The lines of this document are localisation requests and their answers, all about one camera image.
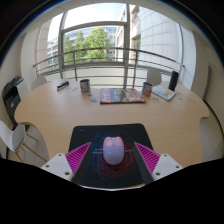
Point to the black cylinder speaker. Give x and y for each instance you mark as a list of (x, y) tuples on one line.
[(173, 80)]

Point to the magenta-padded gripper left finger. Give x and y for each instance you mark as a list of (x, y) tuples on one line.
[(56, 166)]

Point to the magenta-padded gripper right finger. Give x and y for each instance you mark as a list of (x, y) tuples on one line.
[(166, 166)]

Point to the pink and lilac computer mouse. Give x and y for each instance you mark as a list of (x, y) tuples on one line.
[(113, 151)]

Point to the black mouse pad, red-blue print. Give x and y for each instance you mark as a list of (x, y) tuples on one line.
[(110, 176)]

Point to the white chair with wooden legs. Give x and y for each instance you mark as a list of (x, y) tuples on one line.
[(11, 136)]

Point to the colourful red magazine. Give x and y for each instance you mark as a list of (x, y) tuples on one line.
[(121, 95)]

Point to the black and white printer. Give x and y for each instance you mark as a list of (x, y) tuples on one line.
[(11, 100)]

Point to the metal balcony railing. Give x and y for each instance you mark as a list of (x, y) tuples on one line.
[(100, 63)]

